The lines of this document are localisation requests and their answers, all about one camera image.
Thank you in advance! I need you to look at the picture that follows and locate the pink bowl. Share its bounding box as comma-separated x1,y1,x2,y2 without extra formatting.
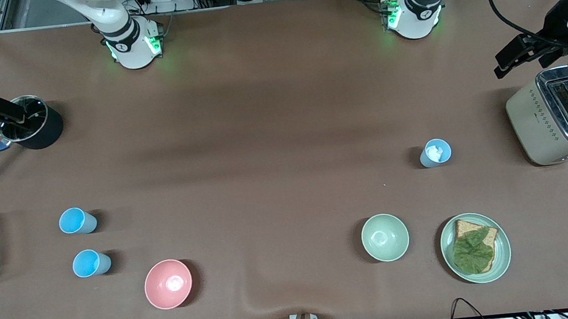
142,257,196,312

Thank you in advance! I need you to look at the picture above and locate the pale green plate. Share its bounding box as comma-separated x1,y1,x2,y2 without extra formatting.
437,210,515,287

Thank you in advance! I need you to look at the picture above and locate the black looped cable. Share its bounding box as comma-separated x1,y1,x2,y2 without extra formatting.
449,295,489,319

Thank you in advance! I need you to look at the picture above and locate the black pot with blue handle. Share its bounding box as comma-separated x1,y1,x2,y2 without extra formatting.
0,91,68,178

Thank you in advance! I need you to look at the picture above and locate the green lettuce leaf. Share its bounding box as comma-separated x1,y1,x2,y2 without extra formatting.
451,227,497,276

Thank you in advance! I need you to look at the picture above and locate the brown bread slice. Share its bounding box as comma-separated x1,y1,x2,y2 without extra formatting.
450,216,503,276

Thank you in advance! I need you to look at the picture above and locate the blue cup with white paper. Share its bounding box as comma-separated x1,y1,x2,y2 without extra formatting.
418,137,453,169

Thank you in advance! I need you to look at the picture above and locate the brown table cover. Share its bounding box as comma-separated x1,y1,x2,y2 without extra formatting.
0,0,568,319

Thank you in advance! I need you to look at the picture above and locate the blue plastic cup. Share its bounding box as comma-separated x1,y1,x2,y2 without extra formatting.
71,247,113,279
58,205,99,237

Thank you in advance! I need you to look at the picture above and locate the beige and chrome toaster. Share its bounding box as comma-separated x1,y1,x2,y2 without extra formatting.
502,65,568,169

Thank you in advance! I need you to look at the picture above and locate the pale green bowl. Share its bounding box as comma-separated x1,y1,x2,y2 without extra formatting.
359,211,412,265

